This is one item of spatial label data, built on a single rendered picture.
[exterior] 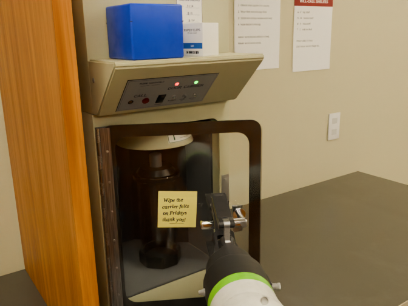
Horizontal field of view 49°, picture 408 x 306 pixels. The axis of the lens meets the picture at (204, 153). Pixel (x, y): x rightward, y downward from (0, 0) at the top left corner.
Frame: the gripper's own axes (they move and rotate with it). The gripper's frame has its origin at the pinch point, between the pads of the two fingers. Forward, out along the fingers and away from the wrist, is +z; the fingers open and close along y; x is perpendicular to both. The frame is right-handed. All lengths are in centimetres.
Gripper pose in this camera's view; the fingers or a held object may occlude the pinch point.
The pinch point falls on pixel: (214, 224)
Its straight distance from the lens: 86.0
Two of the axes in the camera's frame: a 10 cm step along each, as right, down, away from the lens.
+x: -9.9, 0.5, -1.1
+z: -1.2, -2.5, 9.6
